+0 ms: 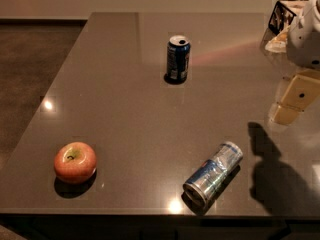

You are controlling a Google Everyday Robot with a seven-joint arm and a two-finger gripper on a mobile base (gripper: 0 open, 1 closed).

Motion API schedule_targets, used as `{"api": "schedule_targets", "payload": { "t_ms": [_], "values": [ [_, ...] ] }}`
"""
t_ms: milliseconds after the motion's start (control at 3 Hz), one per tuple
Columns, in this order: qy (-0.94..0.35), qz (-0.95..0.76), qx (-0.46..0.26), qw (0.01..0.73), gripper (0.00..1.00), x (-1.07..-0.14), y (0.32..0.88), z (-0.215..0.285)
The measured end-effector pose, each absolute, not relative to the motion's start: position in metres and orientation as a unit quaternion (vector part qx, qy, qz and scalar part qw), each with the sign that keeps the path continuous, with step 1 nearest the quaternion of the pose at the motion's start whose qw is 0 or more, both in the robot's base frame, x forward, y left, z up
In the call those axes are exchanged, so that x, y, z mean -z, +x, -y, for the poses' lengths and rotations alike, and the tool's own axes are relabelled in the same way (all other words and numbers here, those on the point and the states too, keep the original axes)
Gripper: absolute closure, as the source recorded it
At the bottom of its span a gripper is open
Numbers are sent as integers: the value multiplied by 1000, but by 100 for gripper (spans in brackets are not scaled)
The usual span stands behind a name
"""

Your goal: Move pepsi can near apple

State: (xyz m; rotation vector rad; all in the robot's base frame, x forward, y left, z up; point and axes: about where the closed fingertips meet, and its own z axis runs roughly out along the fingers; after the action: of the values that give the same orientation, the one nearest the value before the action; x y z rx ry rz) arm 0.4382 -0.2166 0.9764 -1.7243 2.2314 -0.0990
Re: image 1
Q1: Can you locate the blue pepsi can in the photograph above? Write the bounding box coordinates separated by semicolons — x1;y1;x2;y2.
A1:
165;35;191;84

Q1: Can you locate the snack bag by basket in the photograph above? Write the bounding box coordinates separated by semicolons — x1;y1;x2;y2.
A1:
265;29;288;53

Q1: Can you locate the red apple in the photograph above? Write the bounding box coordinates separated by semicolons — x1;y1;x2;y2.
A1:
54;142;97;184

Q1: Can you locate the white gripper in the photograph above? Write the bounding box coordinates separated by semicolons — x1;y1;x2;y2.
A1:
272;0;320;125

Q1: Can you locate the black wire basket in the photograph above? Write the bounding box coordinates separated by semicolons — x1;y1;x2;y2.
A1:
268;0;307;35

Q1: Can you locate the silver blue energy drink can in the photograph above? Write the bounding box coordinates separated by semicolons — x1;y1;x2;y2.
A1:
183;141;243;207

